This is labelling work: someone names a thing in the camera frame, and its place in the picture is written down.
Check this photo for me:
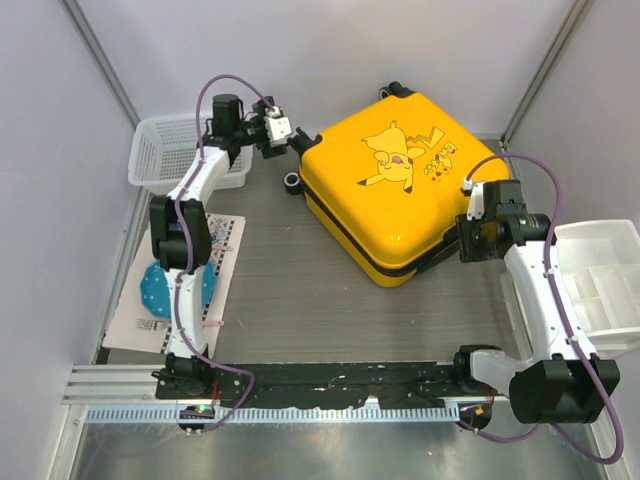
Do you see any purple cable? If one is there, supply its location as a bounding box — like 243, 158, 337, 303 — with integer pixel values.
169, 74, 281, 434
457, 152, 624, 466

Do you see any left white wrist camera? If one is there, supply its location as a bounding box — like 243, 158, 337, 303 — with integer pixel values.
264, 105, 293, 147

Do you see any patterned white placemat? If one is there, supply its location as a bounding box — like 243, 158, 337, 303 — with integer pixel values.
102, 214, 246, 355

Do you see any yellow cartoon hard-shell suitcase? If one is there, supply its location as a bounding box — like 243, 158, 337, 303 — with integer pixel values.
298, 82, 493, 287

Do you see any silver fork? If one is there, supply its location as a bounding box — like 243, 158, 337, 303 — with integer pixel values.
135, 319, 171, 331

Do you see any white perforated plastic basket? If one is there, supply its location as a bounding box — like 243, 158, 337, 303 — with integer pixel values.
127, 113, 254, 196

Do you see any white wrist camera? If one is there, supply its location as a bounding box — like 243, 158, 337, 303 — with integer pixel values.
462, 179, 485, 220
264, 105, 293, 147

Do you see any blue dotted plate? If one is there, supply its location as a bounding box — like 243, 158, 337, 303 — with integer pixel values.
140, 260, 217, 322

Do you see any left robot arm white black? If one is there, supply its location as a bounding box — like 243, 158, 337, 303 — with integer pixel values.
149, 94, 293, 399

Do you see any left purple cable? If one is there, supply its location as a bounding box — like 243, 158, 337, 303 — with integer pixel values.
169, 74, 281, 434

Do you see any white compartment organizer tray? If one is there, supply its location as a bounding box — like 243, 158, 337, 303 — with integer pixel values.
499, 218, 640, 360

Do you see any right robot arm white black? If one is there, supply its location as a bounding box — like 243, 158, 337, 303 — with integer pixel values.
291, 124, 620, 425

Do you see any aluminium rail frame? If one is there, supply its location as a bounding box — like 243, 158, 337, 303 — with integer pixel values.
62, 362, 611, 426

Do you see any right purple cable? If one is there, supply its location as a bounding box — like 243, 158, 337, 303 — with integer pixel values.
457, 152, 624, 466

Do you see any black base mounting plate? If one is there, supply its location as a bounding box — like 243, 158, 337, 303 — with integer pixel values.
155, 360, 514, 409

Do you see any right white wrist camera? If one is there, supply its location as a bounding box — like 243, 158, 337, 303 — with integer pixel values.
462, 179, 485, 220

